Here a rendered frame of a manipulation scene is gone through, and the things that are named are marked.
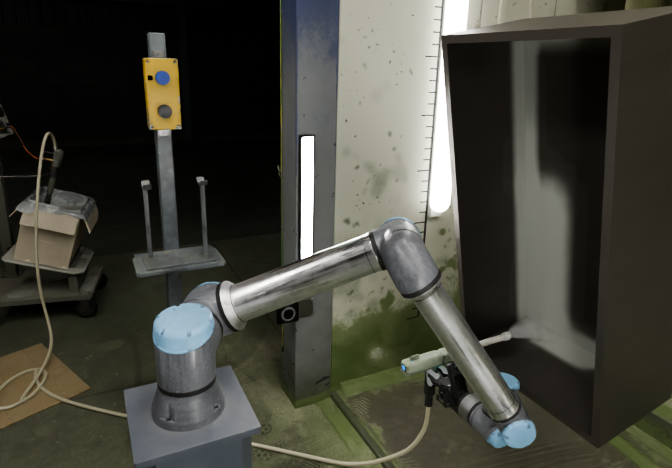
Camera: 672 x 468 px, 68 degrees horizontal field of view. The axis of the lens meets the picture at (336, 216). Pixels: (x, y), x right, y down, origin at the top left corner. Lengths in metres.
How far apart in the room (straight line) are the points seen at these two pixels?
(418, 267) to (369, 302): 1.19
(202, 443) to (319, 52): 1.41
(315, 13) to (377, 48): 0.30
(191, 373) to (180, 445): 0.17
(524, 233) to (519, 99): 0.53
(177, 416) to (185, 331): 0.23
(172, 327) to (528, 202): 1.38
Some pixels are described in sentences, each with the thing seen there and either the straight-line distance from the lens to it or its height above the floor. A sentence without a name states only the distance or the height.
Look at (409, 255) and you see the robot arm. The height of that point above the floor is 1.09.
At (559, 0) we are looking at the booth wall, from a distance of 2.82.
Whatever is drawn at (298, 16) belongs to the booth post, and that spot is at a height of 1.71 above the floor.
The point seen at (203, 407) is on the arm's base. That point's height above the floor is 0.69.
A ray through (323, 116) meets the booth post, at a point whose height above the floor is 1.34.
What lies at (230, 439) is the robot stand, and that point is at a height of 0.63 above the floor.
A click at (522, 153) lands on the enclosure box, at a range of 2.00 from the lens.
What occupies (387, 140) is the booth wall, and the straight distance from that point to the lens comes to 2.21.
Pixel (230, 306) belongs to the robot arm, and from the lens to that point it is 1.45.
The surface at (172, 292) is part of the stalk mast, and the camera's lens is 2.27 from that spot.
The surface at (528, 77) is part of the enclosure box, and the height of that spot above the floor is 1.52.
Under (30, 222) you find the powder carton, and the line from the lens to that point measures 3.33.
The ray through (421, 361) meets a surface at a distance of 1.82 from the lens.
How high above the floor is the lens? 1.52
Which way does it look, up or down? 16 degrees down
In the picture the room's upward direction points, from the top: 1 degrees clockwise
